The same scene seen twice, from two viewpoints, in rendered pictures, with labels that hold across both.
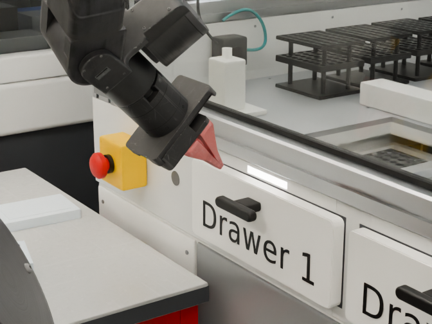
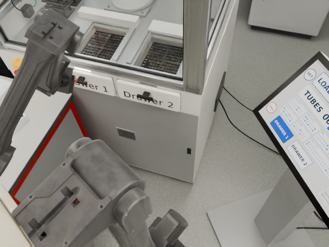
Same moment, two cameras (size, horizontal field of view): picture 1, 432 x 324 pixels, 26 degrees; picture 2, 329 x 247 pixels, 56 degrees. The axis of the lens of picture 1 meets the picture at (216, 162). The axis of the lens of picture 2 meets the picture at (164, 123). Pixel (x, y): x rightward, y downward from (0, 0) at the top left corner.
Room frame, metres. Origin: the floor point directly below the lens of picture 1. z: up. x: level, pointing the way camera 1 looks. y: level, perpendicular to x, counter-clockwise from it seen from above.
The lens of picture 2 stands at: (0.06, 0.21, 1.93)
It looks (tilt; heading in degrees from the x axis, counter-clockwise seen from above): 55 degrees down; 326
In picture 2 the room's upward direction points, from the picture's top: 4 degrees counter-clockwise
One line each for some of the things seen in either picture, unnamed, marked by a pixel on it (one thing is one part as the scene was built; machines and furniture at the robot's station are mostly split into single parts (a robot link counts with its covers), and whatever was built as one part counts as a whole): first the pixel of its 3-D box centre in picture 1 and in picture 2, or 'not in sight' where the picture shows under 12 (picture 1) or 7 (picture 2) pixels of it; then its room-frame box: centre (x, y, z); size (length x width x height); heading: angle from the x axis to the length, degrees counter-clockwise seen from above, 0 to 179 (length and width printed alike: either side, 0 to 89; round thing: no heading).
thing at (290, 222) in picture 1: (260, 226); (85, 80); (1.10, -0.06, 0.87); 0.29 x 0.02 x 0.11; 34
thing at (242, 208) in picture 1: (243, 206); (80, 80); (1.08, -0.03, 0.91); 0.07 x 0.04 x 0.01; 34
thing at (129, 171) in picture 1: (121, 161); (22, 68); (1.36, 0.14, 0.88); 0.07 x 0.05 x 0.07; 34
